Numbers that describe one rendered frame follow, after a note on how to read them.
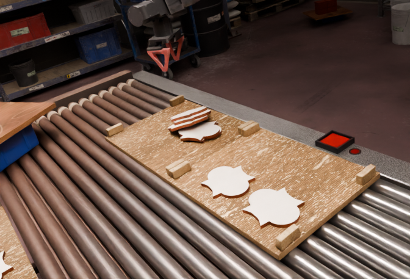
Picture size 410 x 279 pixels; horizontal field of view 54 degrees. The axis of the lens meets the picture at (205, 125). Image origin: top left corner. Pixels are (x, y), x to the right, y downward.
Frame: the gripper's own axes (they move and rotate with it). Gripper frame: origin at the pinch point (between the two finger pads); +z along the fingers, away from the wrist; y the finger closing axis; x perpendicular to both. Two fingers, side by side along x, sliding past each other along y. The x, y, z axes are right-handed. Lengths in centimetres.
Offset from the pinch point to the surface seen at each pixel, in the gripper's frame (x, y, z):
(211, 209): 22, 40, 23
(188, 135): 4.9, 8.7, 20.9
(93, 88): -61, -39, 23
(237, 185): 26.0, 31.5, 21.9
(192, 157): 9.0, 18.0, 23.0
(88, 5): -258, -333, 31
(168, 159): 1.6, 19.1, 23.0
